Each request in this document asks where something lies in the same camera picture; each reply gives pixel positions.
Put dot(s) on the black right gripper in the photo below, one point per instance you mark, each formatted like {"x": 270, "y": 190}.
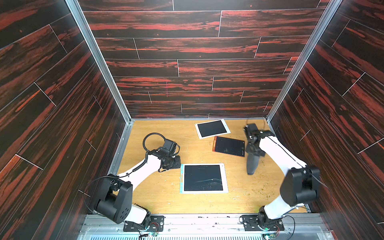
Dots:
{"x": 253, "y": 150}

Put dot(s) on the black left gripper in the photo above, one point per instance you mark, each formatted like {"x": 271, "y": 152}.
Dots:
{"x": 178, "y": 163}

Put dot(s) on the dark grey wiping cloth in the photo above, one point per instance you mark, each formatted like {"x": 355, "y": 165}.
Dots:
{"x": 254, "y": 154}

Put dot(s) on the red drawing tablet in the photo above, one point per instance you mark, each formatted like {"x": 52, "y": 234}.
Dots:
{"x": 229, "y": 146}

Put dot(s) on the white teal drawing tablet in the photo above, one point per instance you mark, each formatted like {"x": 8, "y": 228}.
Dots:
{"x": 203, "y": 179}

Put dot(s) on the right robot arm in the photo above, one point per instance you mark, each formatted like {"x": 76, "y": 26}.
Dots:
{"x": 301, "y": 183}

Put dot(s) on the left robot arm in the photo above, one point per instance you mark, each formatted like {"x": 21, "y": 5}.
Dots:
{"x": 113, "y": 199}

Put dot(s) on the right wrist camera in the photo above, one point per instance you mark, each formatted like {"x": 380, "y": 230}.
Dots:
{"x": 251, "y": 130}

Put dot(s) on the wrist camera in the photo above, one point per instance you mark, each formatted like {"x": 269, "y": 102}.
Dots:
{"x": 171, "y": 148}
{"x": 251, "y": 130}

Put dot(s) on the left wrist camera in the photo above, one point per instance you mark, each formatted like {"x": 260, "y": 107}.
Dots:
{"x": 171, "y": 148}

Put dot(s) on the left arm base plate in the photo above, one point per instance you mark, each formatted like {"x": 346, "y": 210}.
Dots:
{"x": 153, "y": 223}

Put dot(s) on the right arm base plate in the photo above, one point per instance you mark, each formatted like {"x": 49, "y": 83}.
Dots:
{"x": 261, "y": 223}

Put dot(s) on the aluminium front rail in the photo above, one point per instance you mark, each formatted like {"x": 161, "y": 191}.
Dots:
{"x": 209, "y": 227}

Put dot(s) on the aluminium frame right post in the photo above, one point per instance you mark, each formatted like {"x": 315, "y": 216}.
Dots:
{"x": 321, "y": 26}

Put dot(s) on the aluminium frame post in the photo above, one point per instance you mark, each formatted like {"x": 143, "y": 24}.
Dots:
{"x": 321, "y": 26}
{"x": 91, "y": 42}

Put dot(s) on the aluminium frame left post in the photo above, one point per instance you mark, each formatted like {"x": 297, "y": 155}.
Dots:
{"x": 91, "y": 42}

